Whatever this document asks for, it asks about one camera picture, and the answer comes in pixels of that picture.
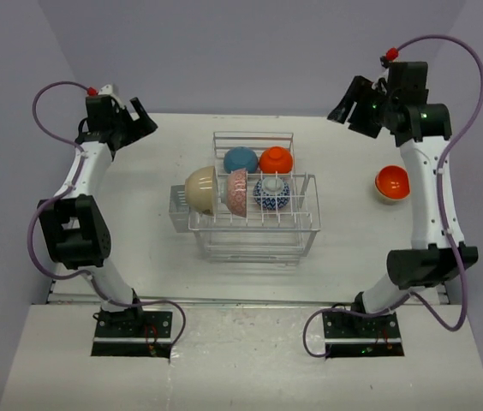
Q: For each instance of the pink floral ceramic bowl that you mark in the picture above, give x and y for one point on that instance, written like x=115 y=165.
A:
x=236 y=192

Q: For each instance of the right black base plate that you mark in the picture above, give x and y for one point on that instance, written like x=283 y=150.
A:
x=348 y=336

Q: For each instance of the small orange plastic bowl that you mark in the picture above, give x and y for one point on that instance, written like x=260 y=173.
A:
x=276 y=159

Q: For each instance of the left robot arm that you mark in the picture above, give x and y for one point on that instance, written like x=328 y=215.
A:
x=75 y=232

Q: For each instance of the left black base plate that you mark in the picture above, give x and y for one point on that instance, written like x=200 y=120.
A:
x=132 y=333

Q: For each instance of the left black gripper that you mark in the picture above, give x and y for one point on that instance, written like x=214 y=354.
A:
x=139 y=128

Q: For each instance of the clear plastic cutlery holder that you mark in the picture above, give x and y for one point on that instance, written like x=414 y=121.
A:
x=179 y=209

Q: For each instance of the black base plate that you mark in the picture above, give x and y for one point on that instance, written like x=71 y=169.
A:
x=132 y=333
x=348 y=336

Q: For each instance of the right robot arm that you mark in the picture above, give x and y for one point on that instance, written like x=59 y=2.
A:
x=438 y=251

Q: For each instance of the large orange ceramic bowl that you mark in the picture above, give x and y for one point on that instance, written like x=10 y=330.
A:
x=392 y=174

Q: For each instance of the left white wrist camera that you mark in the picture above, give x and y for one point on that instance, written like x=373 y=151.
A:
x=110 y=90

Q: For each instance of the blue plastic bowl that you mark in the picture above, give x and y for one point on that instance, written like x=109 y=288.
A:
x=241 y=157

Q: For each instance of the blue white patterned bowl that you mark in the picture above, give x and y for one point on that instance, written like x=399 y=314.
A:
x=271 y=193

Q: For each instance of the white wire dish rack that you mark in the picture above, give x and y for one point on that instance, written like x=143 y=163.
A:
x=283 y=236

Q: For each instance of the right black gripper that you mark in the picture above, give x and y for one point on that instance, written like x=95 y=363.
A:
x=359 y=91

